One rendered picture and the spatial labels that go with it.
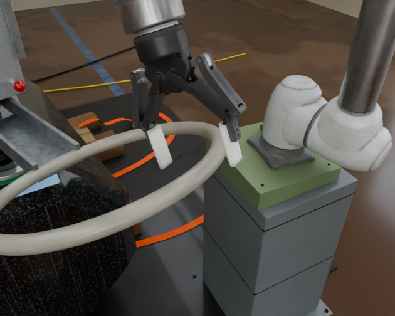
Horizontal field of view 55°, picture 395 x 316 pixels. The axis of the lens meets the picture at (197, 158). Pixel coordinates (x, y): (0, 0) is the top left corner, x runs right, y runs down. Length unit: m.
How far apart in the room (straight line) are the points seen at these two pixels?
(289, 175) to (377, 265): 1.12
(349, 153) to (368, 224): 1.36
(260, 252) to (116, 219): 0.86
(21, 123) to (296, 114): 0.81
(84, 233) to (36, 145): 0.58
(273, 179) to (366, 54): 0.47
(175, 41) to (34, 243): 0.34
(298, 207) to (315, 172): 0.14
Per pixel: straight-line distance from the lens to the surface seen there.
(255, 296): 1.53
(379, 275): 2.26
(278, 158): 1.31
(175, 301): 1.95
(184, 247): 2.15
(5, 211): 1.41
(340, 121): 1.12
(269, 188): 1.21
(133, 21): 0.54
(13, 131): 1.18
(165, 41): 0.54
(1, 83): 1.23
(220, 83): 0.53
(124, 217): 0.54
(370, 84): 1.07
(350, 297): 2.12
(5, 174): 1.37
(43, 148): 1.07
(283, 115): 1.23
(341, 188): 1.40
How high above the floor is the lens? 1.65
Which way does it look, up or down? 36 degrees down
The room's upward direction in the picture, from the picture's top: straight up
